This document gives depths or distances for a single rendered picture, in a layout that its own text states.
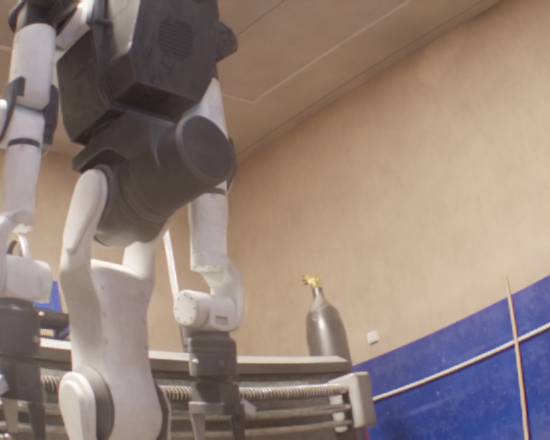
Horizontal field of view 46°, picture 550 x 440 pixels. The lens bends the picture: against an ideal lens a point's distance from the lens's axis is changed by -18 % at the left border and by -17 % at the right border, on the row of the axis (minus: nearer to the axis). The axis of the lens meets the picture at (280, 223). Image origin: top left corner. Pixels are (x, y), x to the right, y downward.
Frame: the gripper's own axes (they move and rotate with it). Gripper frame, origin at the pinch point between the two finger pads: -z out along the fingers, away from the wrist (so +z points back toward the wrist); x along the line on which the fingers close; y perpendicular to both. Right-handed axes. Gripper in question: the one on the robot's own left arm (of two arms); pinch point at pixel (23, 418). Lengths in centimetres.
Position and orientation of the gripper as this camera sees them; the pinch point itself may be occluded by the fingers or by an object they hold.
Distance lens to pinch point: 106.9
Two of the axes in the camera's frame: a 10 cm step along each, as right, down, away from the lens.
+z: -0.3, -9.7, 2.4
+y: -6.5, -1.6, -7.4
